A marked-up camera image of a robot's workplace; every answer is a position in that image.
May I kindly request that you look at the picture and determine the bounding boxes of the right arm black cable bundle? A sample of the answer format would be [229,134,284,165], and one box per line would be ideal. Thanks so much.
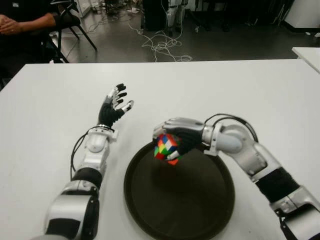
[204,113,259,143]

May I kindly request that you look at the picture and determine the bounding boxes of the multicoloured Rubik's cube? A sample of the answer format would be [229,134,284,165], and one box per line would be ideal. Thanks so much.
[153,133,183,166]

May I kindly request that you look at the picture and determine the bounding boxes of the dark brown round plate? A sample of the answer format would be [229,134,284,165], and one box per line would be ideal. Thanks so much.
[123,142,236,240]

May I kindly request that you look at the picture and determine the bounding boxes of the seated person in black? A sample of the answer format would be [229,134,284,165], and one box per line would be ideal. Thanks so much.
[0,0,61,76]

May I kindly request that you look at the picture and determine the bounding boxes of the left arm black cable bundle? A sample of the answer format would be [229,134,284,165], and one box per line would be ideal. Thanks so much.
[70,127,97,173]

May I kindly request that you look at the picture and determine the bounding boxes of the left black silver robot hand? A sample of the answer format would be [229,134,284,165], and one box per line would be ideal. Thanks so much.
[98,83,135,130]

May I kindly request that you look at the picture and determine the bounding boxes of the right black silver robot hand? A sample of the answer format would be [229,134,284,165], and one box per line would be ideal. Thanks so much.
[152,116,208,161]

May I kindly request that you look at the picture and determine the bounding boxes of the black folding chair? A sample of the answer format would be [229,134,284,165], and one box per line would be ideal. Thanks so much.
[47,0,98,64]

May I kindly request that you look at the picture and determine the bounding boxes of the white cabinet with black base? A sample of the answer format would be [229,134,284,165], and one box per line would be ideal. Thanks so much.
[284,0,320,30]

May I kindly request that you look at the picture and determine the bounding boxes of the tangled white floor cable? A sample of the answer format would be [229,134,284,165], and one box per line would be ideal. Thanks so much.
[127,21,193,63]

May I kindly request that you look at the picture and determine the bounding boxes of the arm black cable bundle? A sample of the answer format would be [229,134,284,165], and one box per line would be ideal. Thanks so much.
[204,113,259,143]
[70,127,97,173]

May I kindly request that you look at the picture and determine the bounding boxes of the silver humanoid robot legs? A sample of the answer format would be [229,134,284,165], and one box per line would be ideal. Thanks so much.
[166,0,187,36]

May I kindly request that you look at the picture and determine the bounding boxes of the white glass display case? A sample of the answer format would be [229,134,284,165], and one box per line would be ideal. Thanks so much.
[74,0,92,18]

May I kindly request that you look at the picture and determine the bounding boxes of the white side table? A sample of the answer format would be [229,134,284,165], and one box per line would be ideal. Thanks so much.
[291,46,320,75]

